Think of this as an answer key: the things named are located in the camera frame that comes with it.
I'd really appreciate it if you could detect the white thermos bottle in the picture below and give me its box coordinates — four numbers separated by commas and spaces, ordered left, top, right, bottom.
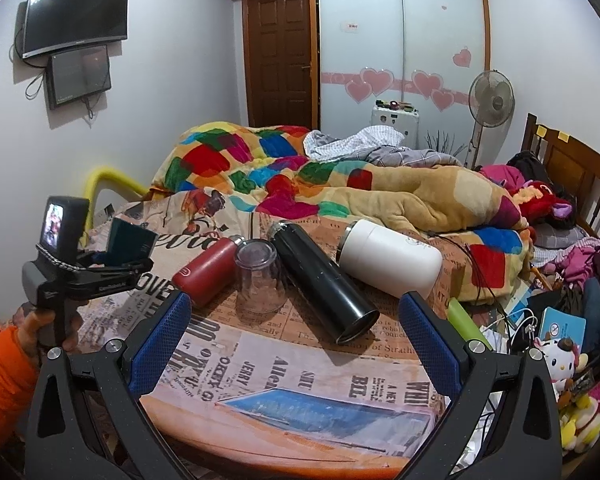
336, 219, 442, 298

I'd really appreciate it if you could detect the large wall television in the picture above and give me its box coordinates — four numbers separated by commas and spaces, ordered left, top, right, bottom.
20, 0, 129, 58

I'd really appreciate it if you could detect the black bag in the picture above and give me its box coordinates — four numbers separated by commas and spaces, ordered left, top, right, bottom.
507, 151, 552, 184

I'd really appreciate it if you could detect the colourful patchwork quilt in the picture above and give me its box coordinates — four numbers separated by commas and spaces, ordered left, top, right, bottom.
149, 122, 533, 302

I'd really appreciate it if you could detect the wooden bed headboard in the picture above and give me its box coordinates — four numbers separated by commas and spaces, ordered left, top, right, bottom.
521, 114, 600, 239

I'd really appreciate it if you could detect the dark green cup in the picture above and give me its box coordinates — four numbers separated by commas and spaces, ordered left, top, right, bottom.
105, 218, 157, 266

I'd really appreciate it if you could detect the newspaper print tablecloth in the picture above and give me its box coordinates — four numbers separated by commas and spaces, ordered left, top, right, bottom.
79, 191, 449, 479

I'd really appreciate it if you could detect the left hand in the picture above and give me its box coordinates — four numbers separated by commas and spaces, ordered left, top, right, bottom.
15, 310, 83, 367

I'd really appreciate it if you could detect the yellow bed rail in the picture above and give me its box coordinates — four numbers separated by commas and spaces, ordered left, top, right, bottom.
83, 166, 149, 214

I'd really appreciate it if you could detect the red thermos bottle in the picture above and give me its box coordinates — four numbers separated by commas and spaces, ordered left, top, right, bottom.
171, 235, 246, 308

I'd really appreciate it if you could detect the small wall monitor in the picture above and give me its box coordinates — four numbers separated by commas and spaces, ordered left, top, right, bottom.
45, 44, 111, 110

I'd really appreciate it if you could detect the grey white crumpled sheet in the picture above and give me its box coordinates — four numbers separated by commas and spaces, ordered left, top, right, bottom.
303, 126, 460, 168

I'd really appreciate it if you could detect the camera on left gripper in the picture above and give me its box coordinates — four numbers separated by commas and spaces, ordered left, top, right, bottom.
40, 195, 90, 263

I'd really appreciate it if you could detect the dry twig bundle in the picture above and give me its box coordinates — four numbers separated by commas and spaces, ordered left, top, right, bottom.
425, 130, 468, 158

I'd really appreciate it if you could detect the red plush toy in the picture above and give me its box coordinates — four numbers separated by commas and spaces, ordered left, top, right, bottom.
512, 181, 573, 224

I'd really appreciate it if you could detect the hello kitty plush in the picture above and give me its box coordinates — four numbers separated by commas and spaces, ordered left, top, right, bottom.
534, 337, 588, 396

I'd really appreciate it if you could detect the standing electric fan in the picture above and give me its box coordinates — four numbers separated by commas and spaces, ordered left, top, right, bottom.
465, 70, 515, 168

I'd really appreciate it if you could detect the yellow plush toy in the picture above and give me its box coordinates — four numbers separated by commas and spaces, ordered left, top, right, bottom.
560, 394, 600, 455

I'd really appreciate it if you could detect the brown wooden door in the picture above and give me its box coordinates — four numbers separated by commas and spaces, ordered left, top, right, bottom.
242, 0, 312, 128

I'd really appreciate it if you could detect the orange sleeve forearm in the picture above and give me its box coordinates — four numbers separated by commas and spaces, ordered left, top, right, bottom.
0, 326, 38, 449

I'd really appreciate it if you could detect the black thermos bottle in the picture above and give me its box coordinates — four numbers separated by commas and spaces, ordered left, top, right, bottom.
268, 221, 379, 344

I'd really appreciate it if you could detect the clear plastic cup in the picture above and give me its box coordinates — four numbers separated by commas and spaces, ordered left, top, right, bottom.
234, 238, 287, 315

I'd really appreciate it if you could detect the green tube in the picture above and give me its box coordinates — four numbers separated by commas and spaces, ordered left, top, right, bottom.
446, 298, 492, 350

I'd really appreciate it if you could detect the light blue booklet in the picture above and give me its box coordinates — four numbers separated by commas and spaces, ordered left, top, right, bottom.
539, 307, 586, 348

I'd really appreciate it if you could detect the white sliding wardrobe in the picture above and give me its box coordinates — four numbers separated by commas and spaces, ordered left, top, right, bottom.
316, 0, 490, 148

